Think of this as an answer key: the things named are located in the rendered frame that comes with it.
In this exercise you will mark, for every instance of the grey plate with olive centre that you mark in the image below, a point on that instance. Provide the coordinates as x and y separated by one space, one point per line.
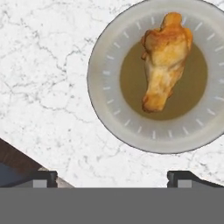
116 87

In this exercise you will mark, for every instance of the golden chicken drumstick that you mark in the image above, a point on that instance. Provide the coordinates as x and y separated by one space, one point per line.
164 61

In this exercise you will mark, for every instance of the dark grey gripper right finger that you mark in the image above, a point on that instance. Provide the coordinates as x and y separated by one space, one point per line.
182 177

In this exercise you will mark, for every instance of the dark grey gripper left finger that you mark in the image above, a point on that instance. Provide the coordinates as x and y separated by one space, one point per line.
43 178

